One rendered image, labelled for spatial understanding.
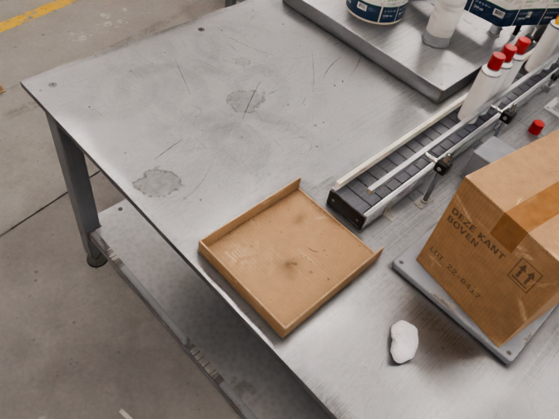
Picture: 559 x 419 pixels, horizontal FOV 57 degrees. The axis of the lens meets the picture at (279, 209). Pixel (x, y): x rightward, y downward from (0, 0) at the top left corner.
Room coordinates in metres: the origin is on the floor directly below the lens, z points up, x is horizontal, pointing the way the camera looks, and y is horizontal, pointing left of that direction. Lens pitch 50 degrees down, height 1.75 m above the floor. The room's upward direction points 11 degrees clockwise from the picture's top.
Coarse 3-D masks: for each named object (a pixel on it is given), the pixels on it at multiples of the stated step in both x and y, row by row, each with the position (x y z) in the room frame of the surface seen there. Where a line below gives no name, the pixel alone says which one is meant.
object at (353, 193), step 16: (528, 80) 1.43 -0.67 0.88; (512, 96) 1.33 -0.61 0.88; (496, 112) 1.23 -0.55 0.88; (432, 128) 1.11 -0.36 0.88; (448, 128) 1.12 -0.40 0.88; (464, 128) 1.14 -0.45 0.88; (416, 144) 1.03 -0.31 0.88; (448, 144) 1.06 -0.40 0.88; (384, 160) 0.95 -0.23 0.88; (400, 160) 0.96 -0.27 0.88; (368, 176) 0.88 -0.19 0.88; (400, 176) 0.90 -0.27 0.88; (336, 192) 0.81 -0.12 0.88; (352, 192) 0.82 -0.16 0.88; (384, 192) 0.84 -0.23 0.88; (368, 208) 0.78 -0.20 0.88
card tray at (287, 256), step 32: (288, 192) 0.82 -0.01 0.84; (224, 224) 0.66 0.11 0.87; (256, 224) 0.71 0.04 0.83; (288, 224) 0.73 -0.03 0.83; (320, 224) 0.75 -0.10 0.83; (224, 256) 0.61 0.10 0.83; (256, 256) 0.63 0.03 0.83; (288, 256) 0.64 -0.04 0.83; (320, 256) 0.66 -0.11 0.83; (352, 256) 0.68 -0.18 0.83; (256, 288) 0.55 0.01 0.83; (288, 288) 0.56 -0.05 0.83; (320, 288) 0.58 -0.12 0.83; (288, 320) 0.49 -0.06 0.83
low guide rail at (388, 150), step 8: (528, 56) 1.51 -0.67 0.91; (464, 96) 1.23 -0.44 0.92; (456, 104) 1.19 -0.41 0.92; (440, 112) 1.14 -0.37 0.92; (448, 112) 1.16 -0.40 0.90; (432, 120) 1.10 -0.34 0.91; (416, 128) 1.05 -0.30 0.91; (424, 128) 1.07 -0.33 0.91; (408, 136) 1.01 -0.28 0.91; (392, 144) 0.97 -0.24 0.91; (400, 144) 0.99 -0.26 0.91; (384, 152) 0.94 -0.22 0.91; (368, 160) 0.90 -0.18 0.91; (376, 160) 0.91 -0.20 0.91; (360, 168) 0.87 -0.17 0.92; (368, 168) 0.89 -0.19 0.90; (344, 176) 0.83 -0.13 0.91; (352, 176) 0.84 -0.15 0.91; (336, 184) 0.81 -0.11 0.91; (344, 184) 0.82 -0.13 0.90
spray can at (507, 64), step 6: (504, 48) 1.22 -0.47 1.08; (510, 48) 1.22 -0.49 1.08; (516, 48) 1.22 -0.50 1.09; (504, 54) 1.21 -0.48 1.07; (510, 54) 1.21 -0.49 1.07; (510, 60) 1.21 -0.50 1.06; (504, 66) 1.20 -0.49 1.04; (510, 66) 1.21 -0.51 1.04; (504, 72) 1.20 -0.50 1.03; (504, 78) 1.21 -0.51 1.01; (498, 84) 1.20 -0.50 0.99; (492, 90) 1.20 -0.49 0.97; (498, 90) 1.21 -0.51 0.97; (492, 96) 1.20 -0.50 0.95; (486, 102) 1.20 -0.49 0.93
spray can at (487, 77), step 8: (496, 56) 1.17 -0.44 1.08; (504, 56) 1.18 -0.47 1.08; (488, 64) 1.17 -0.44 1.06; (496, 64) 1.16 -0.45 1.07; (480, 72) 1.17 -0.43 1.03; (488, 72) 1.16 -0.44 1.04; (496, 72) 1.16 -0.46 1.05; (480, 80) 1.16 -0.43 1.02; (488, 80) 1.15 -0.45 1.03; (496, 80) 1.16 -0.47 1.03; (472, 88) 1.17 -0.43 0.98; (480, 88) 1.15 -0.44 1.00; (488, 88) 1.15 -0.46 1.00; (472, 96) 1.16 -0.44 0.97; (480, 96) 1.15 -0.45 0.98; (488, 96) 1.16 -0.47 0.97; (464, 104) 1.17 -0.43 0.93; (472, 104) 1.15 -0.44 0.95; (480, 104) 1.15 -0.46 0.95; (464, 112) 1.16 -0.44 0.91; (472, 112) 1.15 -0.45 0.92
